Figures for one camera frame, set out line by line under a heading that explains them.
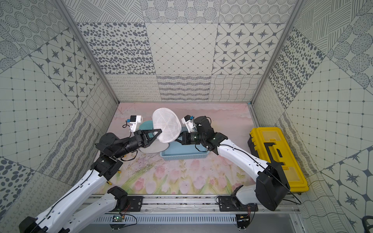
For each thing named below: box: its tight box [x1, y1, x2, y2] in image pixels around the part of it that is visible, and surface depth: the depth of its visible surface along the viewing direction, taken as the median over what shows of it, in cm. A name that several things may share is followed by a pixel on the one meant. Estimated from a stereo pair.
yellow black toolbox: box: [247, 126, 310, 194], surface depth 80 cm
